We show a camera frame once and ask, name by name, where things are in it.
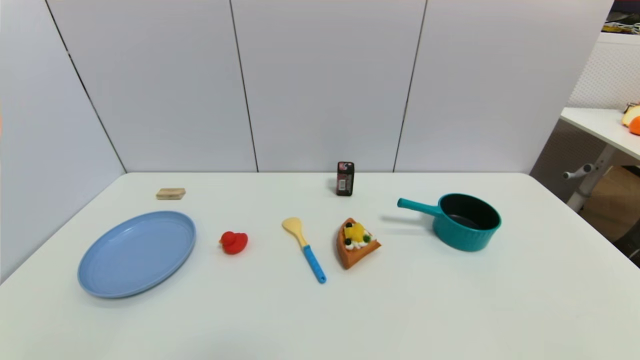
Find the triangle bread with fruit topping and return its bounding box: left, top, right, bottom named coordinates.
left=336, top=217, right=382, bottom=270

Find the small black box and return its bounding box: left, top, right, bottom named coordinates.
left=336, top=161, right=355, bottom=197

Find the red rubber duck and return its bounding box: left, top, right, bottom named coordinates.
left=219, top=231, right=249, bottom=255

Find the blue oval plate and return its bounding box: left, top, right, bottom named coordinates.
left=77, top=210, right=197, bottom=299

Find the white table leg with crank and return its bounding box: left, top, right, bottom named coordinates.
left=562, top=145, right=617, bottom=212

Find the white side table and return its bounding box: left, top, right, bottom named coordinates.
left=560, top=106, right=640, bottom=162

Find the white pegboard panel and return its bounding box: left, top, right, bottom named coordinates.
left=529, top=31, right=640, bottom=203

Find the black equipment base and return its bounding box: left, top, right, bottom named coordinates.
left=614, top=232, right=640, bottom=267

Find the yellow green shelf clutter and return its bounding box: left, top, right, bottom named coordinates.
left=604, top=0, right=640, bottom=35

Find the yellow spatula with blue handle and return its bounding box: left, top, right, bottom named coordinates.
left=282, top=217, right=327, bottom=285

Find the teal saucepan with handle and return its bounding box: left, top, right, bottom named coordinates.
left=397, top=193, right=502, bottom=252

